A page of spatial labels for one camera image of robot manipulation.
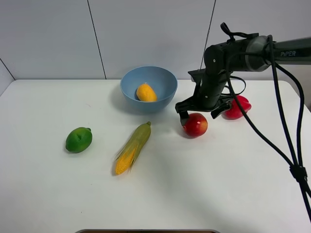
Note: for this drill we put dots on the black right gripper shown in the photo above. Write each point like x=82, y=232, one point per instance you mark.
x=207, y=97

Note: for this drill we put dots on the red apple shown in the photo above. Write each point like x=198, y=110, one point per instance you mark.
x=196, y=125

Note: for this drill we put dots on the yellow mango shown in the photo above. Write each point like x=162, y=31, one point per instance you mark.
x=146, y=93

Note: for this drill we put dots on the green lime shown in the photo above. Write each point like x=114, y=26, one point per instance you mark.
x=78, y=140

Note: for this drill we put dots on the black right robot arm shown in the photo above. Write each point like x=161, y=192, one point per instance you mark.
x=249, y=55

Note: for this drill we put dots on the blue plastic bowl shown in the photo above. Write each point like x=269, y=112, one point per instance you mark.
x=163, y=82

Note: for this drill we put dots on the red bell pepper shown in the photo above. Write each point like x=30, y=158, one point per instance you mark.
x=234, y=112

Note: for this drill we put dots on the corn cob with husk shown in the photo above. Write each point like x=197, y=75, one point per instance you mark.
x=130, y=152

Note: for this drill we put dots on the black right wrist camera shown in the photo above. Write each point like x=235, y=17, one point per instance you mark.
x=197, y=75

